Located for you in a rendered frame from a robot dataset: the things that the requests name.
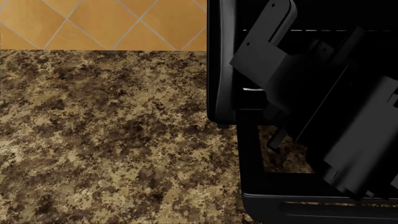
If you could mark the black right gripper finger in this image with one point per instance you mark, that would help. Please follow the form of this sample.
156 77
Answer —
273 18
339 44

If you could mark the black toaster oven body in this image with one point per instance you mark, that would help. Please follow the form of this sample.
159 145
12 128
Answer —
221 70

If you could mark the black toaster oven foot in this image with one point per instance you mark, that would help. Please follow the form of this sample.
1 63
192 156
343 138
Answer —
223 126

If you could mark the black toaster oven door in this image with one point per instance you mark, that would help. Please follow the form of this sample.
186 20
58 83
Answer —
248 163

